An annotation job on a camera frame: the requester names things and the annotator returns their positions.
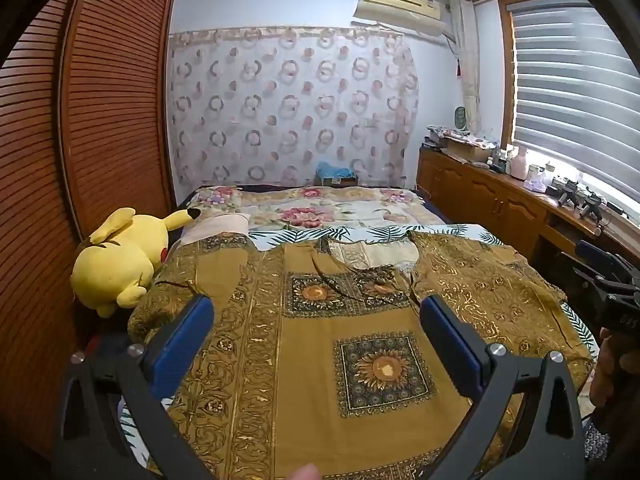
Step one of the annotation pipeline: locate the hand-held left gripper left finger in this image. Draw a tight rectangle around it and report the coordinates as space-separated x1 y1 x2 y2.
52 294 216 480

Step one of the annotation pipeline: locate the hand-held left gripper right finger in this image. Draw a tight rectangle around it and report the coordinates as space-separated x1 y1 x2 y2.
419 294 587 480

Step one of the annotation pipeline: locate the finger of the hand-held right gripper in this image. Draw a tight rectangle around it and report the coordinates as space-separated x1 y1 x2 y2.
575 240 630 268
572 266 640 297

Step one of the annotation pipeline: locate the mustard patterned garment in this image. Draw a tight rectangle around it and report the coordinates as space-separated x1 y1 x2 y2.
127 230 596 480

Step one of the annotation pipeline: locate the person's right hand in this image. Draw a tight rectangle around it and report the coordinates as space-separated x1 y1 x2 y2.
589 327 640 411

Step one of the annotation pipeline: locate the black clamp tool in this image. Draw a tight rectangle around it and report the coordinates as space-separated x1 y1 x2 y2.
547 180 581 208
580 192 608 221

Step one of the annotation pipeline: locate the white plastic bag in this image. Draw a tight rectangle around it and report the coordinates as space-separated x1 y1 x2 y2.
525 165 551 193

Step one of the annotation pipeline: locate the yellow plush toy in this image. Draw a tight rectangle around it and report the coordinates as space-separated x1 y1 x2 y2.
70 206 202 318

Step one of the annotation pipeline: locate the pink pillow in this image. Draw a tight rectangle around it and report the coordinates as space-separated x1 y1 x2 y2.
179 212 251 247

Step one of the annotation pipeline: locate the long wooden cabinet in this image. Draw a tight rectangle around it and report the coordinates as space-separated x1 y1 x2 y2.
416 145 640 281

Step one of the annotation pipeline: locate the palm leaf print blanket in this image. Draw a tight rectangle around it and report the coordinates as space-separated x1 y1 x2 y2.
117 224 601 480

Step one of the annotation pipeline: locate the cardboard box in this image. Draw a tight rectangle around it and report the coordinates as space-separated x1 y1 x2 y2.
445 137 496 163

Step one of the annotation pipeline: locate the grey window blind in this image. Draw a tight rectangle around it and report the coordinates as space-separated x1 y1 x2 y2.
510 0 640 196

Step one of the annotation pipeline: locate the floral blanket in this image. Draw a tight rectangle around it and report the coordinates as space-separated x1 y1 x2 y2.
185 185 446 233

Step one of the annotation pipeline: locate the floral cloth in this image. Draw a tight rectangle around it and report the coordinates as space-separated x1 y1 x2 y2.
427 125 483 143

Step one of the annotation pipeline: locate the light blue cloth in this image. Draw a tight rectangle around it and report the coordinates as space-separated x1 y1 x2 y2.
316 161 358 186

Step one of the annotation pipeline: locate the beige wrapped pipe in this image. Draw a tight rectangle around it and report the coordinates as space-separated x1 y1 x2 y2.
449 0 482 133

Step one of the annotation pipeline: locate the wooden louvered wardrobe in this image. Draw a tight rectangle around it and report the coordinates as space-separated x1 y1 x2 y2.
0 0 180 480

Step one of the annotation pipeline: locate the beige air conditioner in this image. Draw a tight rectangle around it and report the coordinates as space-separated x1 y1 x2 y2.
354 0 446 36

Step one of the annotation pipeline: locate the ring patterned sheer curtain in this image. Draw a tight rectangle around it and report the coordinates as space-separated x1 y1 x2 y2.
167 25 420 191

